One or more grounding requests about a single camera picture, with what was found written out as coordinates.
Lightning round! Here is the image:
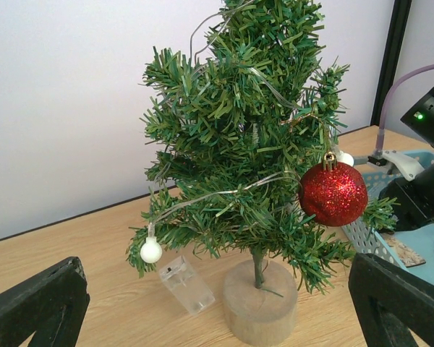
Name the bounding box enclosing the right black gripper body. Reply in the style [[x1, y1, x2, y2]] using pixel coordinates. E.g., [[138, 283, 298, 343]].
[[378, 177, 434, 231]]

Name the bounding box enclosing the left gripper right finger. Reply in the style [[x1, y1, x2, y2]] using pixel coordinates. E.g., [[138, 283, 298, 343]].
[[348, 253, 434, 346]]

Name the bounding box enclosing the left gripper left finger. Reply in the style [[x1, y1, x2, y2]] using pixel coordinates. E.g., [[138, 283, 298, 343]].
[[0, 257, 90, 346]]

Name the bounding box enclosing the wooden heart ornament red bow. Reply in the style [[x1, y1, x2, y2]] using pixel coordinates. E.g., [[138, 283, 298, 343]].
[[381, 234, 426, 268]]

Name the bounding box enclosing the red glitter ball ornament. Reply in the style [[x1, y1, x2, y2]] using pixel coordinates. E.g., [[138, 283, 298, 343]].
[[298, 151, 368, 227]]

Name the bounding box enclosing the white ball fairy light string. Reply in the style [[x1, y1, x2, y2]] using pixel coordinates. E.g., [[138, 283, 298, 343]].
[[140, 0, 355, 263]]

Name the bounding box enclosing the clear plastic battery box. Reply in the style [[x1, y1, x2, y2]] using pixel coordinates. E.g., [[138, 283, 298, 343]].
[[158, 255, 215, 315]]

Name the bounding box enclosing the small green christmas tree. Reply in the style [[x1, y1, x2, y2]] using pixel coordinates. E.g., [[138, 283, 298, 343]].
[[127, 1, 395, 291]]

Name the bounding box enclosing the round wooden tree base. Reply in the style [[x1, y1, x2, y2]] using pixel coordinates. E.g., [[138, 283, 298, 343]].
[[223, 260, 298, 346]]

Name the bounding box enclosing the light blue plastic basket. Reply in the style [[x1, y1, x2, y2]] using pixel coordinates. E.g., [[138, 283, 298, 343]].
[[342, 150, 434, 285]]

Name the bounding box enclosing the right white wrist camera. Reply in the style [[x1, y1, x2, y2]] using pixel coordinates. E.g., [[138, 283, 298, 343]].
[[367, 150, 425, 181]]

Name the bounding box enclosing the black frame post right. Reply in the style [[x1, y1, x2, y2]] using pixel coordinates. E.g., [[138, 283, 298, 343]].
[[370, 0, 412, 126]]

